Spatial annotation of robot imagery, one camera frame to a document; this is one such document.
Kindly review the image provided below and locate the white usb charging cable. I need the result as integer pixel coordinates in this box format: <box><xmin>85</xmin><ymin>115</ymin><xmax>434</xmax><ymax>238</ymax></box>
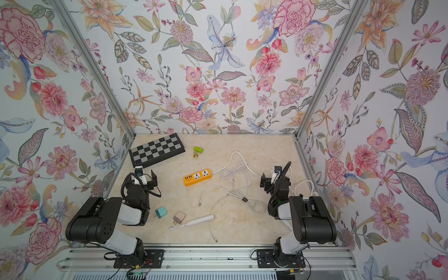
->
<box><xmin>197</xmin><ymin>166</ymin><xmax>267</xmax><ymax>243</ymax></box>

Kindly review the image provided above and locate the pink usb wall charger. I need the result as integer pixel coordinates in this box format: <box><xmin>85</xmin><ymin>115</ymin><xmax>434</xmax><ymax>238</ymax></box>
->
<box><xmin>173</xmin><ymin>211</ymin><xmax>186</xmax><ymax>225</ymax></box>

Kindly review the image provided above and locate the orange power strip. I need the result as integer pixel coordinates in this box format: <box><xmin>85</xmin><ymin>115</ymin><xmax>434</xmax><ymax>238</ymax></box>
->
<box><xmin>183</xmin><ymin>169</ymin><xmax>212</xmax><ymax>187</ymax></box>

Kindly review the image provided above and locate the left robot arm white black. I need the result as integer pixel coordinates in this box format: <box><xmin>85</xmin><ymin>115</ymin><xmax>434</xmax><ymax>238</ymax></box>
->
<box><xmin>65</xmin><ymin>168</ymin><xmax>162</xmax><ymax>266</ymax></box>

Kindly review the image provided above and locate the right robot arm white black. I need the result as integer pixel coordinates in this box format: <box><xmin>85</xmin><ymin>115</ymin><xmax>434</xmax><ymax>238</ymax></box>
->
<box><xmin>257</xmin><ymin>162</ymin><xmax>337</xmax><ymax>267</ymax></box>

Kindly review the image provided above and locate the white electric toothbrush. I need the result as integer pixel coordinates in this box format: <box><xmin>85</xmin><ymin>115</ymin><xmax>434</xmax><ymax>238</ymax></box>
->
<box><xmin>169</xmin><ymin>214</ymin><xmax>214</xmax><ymax>231</ymax></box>

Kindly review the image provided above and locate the black white folding chessboard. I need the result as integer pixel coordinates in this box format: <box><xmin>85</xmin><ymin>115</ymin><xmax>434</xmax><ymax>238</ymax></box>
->
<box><xmin>128</xmin><ymin>133</ymin><xmax>186</xmax><ymax>168</ymax></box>

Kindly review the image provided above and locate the green cylinder block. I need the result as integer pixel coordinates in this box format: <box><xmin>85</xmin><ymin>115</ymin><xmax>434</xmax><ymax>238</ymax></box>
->
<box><xmin>194</xmin><ymin>147</ymin><xmax>204</xmax><ymax>154</ymax></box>

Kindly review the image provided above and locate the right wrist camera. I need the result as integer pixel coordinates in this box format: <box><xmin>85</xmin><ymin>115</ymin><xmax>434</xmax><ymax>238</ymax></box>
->
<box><xmin>271</xmin><ymin>166</ymin><xmax>282</xmax><ymax>184</ymax></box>

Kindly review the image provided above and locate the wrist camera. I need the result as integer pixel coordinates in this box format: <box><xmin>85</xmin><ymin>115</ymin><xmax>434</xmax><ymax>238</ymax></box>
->
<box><xmin>271</xmin><ymin>166</ymin><xmax>282</xmax><ymax>184</ymax></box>
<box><xmin>134</xmin><ymin>166</ymin><xmax>148</xmax><ymax>186</ymax></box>

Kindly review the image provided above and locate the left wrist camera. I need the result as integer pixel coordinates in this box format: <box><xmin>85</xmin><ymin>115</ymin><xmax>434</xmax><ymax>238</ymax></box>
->
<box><xmin>134</xmin><ymin>166</ymin><xmax>148</xmax><ymax>186</ymax></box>

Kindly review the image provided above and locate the teal usb wall charger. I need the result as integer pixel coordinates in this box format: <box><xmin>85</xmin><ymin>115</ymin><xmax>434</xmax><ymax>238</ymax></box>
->
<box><xmin>154</xmin><ymin>206</ymin><xmax>168</xmax><ymax>219</ymax></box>

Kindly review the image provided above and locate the white power strip cord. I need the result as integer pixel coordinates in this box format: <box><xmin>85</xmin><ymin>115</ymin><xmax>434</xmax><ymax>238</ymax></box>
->
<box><xmin>211</xmin><ymin>150</ymin><xmax>317</xmax><ymax>197</ymax></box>

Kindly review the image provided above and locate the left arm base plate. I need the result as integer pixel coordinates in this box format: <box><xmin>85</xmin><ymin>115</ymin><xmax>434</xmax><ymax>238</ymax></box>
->
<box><xmin>113</xmin><ymin>249</ymin><xmax>165</xmax><ymax>269</ymax></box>

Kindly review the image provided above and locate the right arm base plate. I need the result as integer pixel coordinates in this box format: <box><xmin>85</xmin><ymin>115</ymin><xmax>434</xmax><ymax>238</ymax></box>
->
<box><xmin>254</xmin><ymin>249</ymin><xmax>307</xmax><ymax>269</ymax></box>

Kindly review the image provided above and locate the aluminium front rail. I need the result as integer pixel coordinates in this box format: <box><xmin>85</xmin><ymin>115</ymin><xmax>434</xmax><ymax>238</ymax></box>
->
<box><xmin>56</xmin><ymin>244</ymin><xmax>357</xmax><ymax>272</ymax></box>

